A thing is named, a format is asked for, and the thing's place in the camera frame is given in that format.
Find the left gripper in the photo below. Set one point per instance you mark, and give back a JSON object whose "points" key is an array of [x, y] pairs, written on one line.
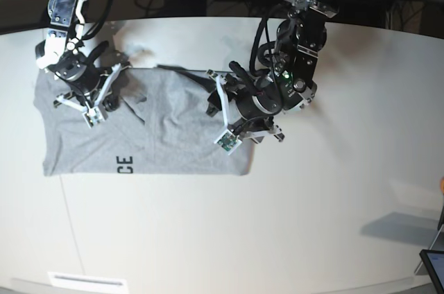
{"points": [[246, 106]]}

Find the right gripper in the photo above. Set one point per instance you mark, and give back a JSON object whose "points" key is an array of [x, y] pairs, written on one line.
{"points": [[86, 83]]}

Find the grey T-shirt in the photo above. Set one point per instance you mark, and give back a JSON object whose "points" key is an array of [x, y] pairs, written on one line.
{"points": [[160, 127]]}

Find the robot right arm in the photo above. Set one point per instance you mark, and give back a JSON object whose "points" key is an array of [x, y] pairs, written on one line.
{"points": [[60, 54]]}

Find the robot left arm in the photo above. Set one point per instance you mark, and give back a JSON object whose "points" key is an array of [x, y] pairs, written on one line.
{"points": [[283, 59]]}

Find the white paper label strip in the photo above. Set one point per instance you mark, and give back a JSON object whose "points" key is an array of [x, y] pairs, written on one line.
{"points": [[88, 283]]}

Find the orange object at edge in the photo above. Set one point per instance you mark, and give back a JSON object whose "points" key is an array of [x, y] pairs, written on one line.
{"points": [[442, 184]]}

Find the tablet with stand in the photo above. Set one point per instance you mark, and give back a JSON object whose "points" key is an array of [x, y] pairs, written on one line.
{"points": [[431, 259]]}

